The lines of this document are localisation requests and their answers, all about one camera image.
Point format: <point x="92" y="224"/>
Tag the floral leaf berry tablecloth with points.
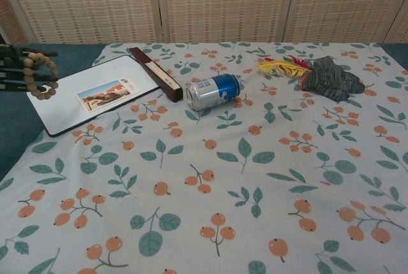
<point x="204" y="175"/>

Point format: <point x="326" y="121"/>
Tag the blue silver drink can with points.
<point x="216" y="90"/>

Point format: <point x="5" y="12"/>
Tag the grey striped knit glove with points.
<point x="331" y="79"/>

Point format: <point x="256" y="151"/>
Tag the white board black rim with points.
<point x="63" y="108"/>

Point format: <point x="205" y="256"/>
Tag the desert photo card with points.
<point x="105" y="95"/>

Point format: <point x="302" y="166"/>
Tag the woven bamboo folding screen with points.
<point x="223" y="0"/>

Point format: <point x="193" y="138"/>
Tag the colourful feather shuttlecock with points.
<point x="280" y="67"/>

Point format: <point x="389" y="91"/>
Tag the dark red folded fan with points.
<point x="156" y="70"/>

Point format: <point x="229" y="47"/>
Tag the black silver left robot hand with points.
<point x="9" y="63"/>

